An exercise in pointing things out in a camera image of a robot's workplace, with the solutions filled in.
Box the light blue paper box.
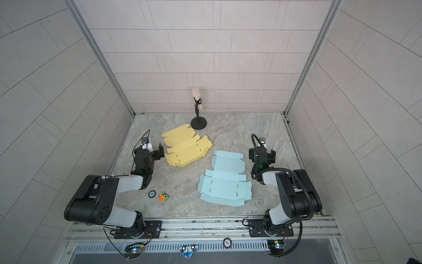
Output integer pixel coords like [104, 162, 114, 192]
[197, 150, 252, 207]

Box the blue sticker marker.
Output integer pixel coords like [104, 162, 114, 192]
[179, 245, 198, 259]

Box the orange green small toy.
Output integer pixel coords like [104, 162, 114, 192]
[158, 192, 170, 201]

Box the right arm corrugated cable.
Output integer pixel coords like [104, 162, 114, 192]
[250, 133, 314, 221]

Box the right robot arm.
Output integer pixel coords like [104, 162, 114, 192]
[249, 146, 323, 237]

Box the right circuit board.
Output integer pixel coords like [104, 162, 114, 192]
[267, 240, 285, 256]

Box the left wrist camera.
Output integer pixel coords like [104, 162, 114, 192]
[141, 136, 153, 152]

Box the aluminium mounting rail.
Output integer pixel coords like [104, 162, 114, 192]
[64, 216, 340, 244]

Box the left circuit board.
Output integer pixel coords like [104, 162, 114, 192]
[124, 243, 146, 254]

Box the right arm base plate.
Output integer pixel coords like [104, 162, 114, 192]
[242, 218, 294, 238]

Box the circuit board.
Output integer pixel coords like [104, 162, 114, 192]
[267, 240, 285, 256]
[124, 243, 146, 254]

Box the round black badge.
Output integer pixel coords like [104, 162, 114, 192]
[223, 238, 233, 249]

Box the yellow paper box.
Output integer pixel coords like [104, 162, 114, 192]
[162, 124, 212, 167]

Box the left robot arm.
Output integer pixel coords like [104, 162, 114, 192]
[64, 144, 164, 239]

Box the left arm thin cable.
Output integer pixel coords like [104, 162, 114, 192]
[131, 129, 151, 172]

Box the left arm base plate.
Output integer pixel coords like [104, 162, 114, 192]
[110, 221, 163, 239]

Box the beige microphone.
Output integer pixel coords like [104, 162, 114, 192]
[192, 88, 203, 112]

